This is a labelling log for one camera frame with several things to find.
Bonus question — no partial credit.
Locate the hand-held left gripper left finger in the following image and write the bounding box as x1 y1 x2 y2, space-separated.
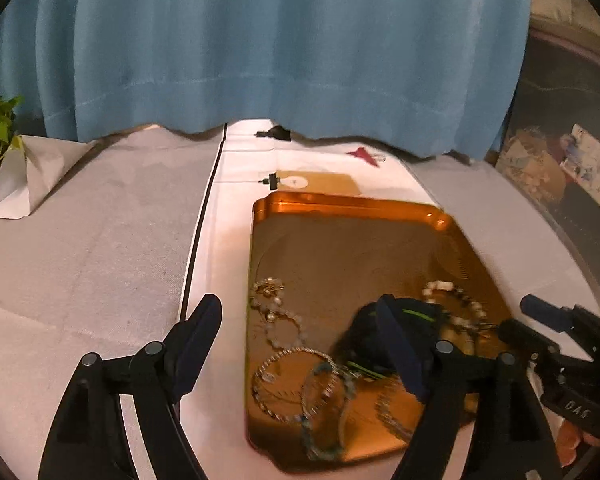
37 293 223 480

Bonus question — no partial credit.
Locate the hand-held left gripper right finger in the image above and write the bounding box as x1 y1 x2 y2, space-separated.
374 294 563 480

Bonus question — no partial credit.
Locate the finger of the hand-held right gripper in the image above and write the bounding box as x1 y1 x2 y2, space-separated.
520 294 600 358
497 319 563 363

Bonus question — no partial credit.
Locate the dark blue smartwatch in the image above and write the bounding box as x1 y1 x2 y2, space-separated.
330 297 438 380

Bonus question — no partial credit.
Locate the small silver bead bracelet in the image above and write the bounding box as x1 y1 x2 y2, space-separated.
375 385 421 443

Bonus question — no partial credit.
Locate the silver link bracelet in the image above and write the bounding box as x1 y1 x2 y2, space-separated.
252 347 351 423

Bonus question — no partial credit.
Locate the multicolour bead bracelet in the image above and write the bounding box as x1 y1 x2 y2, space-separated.
421 280 491 331

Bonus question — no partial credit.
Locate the pearl bracelet with gold clasp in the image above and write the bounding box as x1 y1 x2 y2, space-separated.
249 276 305 348

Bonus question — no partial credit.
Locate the orange metal tray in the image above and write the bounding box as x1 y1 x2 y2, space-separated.
244 191 513 476

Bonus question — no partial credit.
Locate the turquoise bead bracelet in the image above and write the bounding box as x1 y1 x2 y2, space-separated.
300 362 361 461

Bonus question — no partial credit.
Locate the person's right hand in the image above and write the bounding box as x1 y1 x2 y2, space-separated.
557 417 600 468

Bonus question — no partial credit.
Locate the dark round table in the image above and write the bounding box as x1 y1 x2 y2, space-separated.
485 25 600 301

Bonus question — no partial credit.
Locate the white cloth with black edge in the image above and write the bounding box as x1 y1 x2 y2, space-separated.
125 119 481 480

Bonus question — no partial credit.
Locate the grey table cloth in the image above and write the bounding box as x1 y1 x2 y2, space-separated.
0 127 600 461

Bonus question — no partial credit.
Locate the beige patterned packet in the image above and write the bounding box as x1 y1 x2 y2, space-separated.
495 127 571 201

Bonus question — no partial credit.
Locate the white printed card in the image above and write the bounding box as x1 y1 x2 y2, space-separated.
560 124 600 213

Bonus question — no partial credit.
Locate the blue curtain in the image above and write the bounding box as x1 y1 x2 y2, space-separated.
0 0 531 161

